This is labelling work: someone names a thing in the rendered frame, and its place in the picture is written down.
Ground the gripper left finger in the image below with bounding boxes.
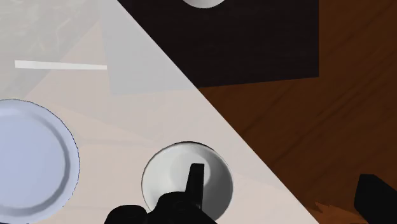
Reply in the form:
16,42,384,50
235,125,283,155
104,163,218,224

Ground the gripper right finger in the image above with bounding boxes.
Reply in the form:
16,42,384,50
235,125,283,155
354,174,397,224

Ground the white bowl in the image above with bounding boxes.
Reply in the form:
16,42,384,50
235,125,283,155
141,141,233,221

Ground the pale blue plate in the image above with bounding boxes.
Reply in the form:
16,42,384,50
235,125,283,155
0,99,81,224

